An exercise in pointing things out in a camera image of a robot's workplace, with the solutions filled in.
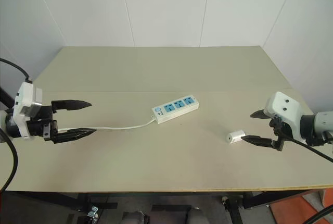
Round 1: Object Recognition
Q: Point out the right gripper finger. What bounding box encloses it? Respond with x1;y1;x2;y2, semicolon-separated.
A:
240;135;274;149
250;109;273;121

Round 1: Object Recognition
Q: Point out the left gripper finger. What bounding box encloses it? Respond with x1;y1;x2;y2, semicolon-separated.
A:
51;99;93;112
53;128;98;144

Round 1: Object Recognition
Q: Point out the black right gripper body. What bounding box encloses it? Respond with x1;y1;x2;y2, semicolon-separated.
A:
268;116;294;152

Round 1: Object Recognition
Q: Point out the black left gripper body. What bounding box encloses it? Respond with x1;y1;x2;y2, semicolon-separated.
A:
25;105;58;143

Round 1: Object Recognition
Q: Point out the small white plug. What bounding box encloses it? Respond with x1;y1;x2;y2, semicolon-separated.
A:
225;129;247;145

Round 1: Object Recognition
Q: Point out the white power strip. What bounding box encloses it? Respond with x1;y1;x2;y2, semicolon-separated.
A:
151;94;200;125

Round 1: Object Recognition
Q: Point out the orange floor mat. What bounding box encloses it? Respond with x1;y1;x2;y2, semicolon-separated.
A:
269;186;333;224

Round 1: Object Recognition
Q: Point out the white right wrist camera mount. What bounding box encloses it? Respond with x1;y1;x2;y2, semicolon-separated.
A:
263;91;304;142

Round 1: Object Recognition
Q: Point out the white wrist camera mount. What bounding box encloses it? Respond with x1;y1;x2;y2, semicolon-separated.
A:
12;81;44;141
263;91;304;142

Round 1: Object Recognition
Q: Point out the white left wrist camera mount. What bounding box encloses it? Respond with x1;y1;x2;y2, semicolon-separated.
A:
12;81;44;141

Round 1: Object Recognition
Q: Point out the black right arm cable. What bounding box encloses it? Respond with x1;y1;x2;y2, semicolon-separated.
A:
285;135;333;163
306;202;333;224

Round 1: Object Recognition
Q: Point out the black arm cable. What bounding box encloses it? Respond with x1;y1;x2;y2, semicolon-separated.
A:
285;135;333;163
0;127;18;191
0;57;33;83
306;202;333;224

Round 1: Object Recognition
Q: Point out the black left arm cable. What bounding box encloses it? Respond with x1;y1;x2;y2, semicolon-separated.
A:
0;57;33;83
0;127;18;191

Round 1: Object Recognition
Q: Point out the white ribbon cable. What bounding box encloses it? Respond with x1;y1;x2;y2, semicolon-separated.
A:
57;119;157;133

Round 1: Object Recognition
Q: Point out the black metal table frame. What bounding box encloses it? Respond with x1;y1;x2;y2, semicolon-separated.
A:
0;182;317;224

